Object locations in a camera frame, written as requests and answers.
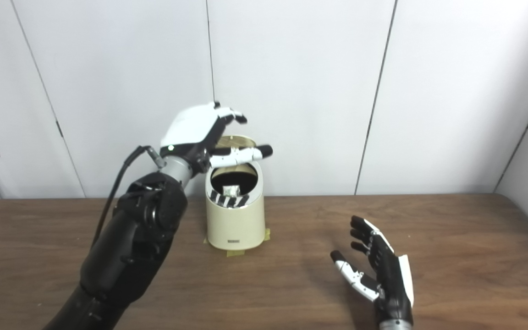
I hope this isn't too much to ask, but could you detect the white and black right hand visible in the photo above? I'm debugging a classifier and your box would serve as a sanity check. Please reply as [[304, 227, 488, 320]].
[[330, 215, 415, 324]]

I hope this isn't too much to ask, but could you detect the cream-colored bin with lid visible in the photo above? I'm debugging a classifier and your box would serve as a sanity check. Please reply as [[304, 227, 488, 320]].
[[205, 135, 266, 251]]

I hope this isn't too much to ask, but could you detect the white and black left hand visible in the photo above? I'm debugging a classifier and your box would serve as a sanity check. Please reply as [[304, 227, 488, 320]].
[[160, 101, 274, 174]]

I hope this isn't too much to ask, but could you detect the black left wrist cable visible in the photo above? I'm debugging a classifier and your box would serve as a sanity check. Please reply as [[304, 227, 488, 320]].
[[91, 145, 166, 248]]

